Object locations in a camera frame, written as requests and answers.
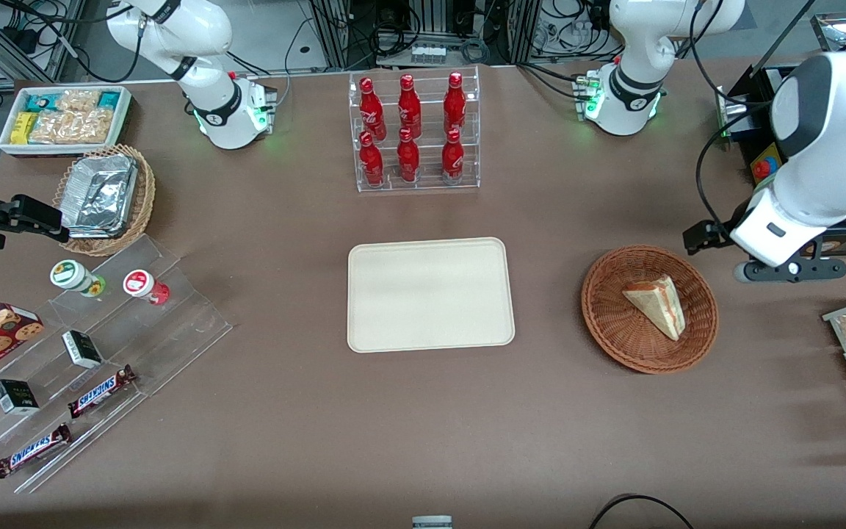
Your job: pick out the cream plastic tray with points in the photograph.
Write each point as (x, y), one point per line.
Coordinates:
(430, 294)

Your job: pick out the yellow snack packet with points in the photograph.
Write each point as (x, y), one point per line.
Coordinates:
(23, 128)

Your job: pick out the white plastic bin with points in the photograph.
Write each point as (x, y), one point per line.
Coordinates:
(8, 150)

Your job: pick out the teal snack packet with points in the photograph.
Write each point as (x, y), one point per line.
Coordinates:
(109, 100)
(42, 101)

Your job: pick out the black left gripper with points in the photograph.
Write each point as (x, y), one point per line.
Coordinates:
(717, 234)

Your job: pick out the red lid cup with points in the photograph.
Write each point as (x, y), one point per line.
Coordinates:
(140, 283)

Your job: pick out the clear cracker bag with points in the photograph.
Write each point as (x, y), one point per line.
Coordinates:
(70, 128)
(79, 100)

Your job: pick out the light wicker basket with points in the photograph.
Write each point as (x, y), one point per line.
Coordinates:
(142, 198)

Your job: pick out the small black box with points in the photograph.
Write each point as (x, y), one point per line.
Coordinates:
(15, 397)
(82, 350)

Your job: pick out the triangle sandwich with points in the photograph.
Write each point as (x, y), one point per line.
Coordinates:
(658, 305)

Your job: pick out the white power strip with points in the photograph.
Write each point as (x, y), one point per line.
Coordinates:
(429, 54)

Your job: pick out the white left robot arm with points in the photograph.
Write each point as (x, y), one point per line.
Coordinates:
(827, 132)

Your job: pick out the black food warmer machine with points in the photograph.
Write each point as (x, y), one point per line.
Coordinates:
(767, 158)

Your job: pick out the brown wicker basket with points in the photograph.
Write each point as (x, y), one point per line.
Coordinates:
(614, 323)

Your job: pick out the clear acrylic tiered shelf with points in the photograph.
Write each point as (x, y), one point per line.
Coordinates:
(173, 338)

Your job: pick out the Snickers chocolate bar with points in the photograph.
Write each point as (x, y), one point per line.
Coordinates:
(32, 450)
(100, 391)

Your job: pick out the red cola bottle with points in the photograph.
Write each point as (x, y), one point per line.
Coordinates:
(454, 103)
(371, 162)
(371, 110)
(453, 158)
(408, 158)
(409, 106)

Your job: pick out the green lid cup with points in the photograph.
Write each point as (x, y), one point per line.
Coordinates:
(69, 274)

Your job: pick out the silver foil container stack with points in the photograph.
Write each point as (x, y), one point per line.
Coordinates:
(103, 195)

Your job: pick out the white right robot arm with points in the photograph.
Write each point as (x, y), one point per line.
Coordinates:
(210, 44)

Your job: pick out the small metal box green light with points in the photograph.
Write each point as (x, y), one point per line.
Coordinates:
(733, 114)

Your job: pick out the small grey device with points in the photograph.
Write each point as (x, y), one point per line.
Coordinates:
(432, 522)

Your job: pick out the clear acrylic bottle rack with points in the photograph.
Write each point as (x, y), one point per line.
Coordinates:
(427, 184)

